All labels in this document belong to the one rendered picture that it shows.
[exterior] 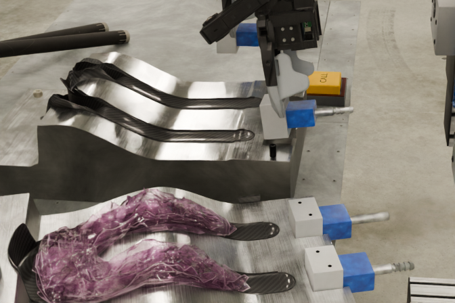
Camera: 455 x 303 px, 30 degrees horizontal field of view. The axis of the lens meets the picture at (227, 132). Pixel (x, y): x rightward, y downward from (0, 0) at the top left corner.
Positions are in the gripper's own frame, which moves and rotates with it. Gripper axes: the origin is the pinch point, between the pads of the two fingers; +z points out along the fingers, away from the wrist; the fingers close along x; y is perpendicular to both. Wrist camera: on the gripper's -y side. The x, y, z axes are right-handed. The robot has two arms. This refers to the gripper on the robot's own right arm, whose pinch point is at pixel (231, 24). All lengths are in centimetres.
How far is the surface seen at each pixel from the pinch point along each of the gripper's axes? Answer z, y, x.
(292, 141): 7.5, 13.6, -27.6
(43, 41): 7.4, -39.3, 7.6
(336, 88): 12.0, 18.7, -0.5
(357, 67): 95, 17, 187
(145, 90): 4.7, -11.6, -17.7
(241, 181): 9.8, 7.0, -36.0
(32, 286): 8, -14, -64
